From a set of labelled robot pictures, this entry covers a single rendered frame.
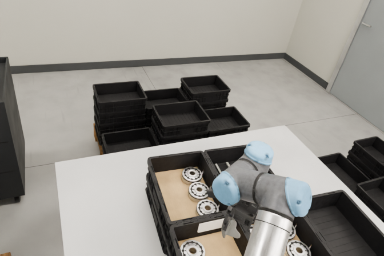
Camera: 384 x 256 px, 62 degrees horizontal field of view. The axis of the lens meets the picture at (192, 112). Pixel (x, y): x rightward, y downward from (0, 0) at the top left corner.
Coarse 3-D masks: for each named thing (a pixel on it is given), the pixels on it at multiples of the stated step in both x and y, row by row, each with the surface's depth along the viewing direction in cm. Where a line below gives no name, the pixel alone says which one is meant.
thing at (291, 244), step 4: (292, 240) 136; (296, 240) 137; (288, 244) 135; (292, 244) 135; (296, 244) 135; (300, 244) 136; (304, 244) 136; (288, 248) 133; (292, 248) 133; (304, 248) 134; (308, 248) 134; (288, 252) 131; (292, 252) 132; (308, 252) 133
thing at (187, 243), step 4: (188, 240) 129; (192, 240) 130; (184, 244) 128; (188, 244) 128; (192, 244) 128; (196, 244) 129; (200, 244) 129; (180, 248) 126; (184, 248) 126; (200, 248) 127; (204, 248) 128; (184, 252) 125; (200, 252) 126; (204, 252) 126
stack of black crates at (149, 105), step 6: (150, 90) 294; (156, 90) 296; (162, 90) 299; (168, 90) 302; (174, 90) 305; (180, 90) 302; (150, 96) 297; (156, 96) 300; (162, 96) 303; (168, 96) 306; (174, 96) 309; (180, 96) 301; (150, 102) 297; (156, 102) 298; (162, 102) 300; (168, 102) 301; (150, 108) 271; (150, 114) 275; (150, 120) 277; (144, 126) 285; (150, 126) 282
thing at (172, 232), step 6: (216, 216) 133; (222, 216) 133; (186, 222) 128; (192, 222) 130; (198, 222) 129; (174, 234) 123; (246, 234) 128; (174, 240) 121; (174, 246) 120; (180, 252) 117
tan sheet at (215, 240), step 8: (184, 240) 133; (200, 240) 134; (208, 240) 134; (216, 240) 135; (224, 240) 135; (232, 240) 136; (208, 248) 131; (216, 248) 132; (224, 248) 132; (232, 248) 133
